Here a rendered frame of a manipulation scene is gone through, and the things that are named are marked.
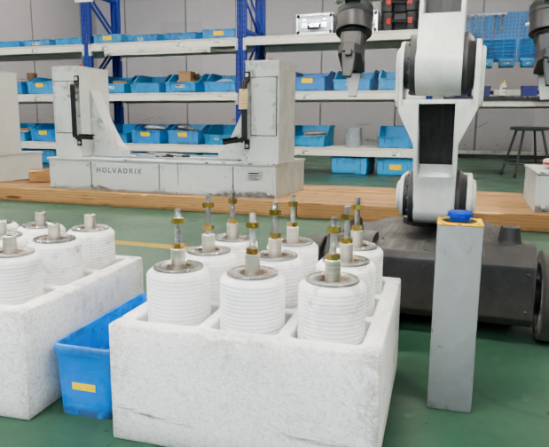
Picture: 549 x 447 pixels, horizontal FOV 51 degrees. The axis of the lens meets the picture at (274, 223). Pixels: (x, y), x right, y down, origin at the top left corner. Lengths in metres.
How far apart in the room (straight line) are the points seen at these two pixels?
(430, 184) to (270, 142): 1.68
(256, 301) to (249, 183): 2.27
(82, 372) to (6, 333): 0.13
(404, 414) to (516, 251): 0.49
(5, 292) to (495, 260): 0.95
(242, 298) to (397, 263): 0.58
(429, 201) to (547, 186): 1.41
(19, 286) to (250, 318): 0.40
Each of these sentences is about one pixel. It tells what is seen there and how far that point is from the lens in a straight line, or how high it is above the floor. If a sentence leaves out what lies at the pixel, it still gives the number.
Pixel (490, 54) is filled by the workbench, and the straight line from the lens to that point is 6.84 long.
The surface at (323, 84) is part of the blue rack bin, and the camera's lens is 5.67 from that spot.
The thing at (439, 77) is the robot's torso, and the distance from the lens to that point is 1.39.
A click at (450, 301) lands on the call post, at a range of 0.97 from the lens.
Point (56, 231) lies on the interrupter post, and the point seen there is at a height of 0.27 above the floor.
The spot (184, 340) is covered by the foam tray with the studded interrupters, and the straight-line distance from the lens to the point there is 0.82.
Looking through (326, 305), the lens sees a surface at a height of 0.23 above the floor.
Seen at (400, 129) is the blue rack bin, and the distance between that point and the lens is 6.00.
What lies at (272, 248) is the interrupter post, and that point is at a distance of 0.93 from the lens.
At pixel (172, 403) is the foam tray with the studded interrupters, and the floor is 0.07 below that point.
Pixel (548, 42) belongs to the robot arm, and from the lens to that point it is 1.46.
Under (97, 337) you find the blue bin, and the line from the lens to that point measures 1.09.
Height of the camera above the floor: 0.46
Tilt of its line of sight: 10 degrees down
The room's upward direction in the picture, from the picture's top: straight up
